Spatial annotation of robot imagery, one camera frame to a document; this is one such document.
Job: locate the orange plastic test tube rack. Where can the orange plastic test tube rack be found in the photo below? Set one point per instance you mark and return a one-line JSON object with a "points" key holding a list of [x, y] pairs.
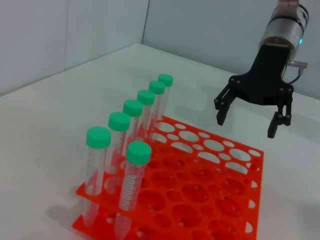
{"points": [[212, 180]]}

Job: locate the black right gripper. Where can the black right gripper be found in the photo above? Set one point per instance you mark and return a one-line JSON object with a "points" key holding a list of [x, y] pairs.
{"points": [[267, 80]]}

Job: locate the clear test tube green cap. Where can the clear test tube green cap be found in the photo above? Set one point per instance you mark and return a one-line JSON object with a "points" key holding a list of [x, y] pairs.
{"points": [[98, 137], [119, 121], [146, 97], [133, 107], [138, 152], [165, 79], [157, 87]]}

